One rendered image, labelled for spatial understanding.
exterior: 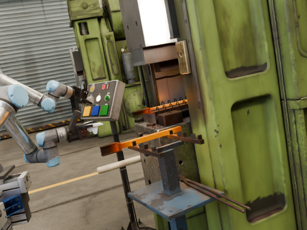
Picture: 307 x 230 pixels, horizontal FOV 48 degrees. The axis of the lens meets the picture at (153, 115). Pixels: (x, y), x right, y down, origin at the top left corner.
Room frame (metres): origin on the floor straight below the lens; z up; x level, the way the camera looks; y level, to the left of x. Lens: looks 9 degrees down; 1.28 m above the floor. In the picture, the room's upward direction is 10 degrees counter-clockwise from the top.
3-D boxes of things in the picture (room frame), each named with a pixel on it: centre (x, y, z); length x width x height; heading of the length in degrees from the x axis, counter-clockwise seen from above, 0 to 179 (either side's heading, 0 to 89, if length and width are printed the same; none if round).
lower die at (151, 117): (2.16, -0.17, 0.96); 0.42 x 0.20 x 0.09; 112
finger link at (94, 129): (1.87, 0.33, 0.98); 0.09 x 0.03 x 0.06; 76
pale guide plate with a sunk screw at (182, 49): (1.84, -0.21, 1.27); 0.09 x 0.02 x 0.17; 22
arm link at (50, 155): (1.84, 0.60, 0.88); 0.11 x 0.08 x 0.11; 61
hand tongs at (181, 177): (1.51, -0.17, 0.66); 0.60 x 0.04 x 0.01; 23
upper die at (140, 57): (2.16, -0.17, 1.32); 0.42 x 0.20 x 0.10; 112
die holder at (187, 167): (2.11, -0.19, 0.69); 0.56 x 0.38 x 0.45; 112
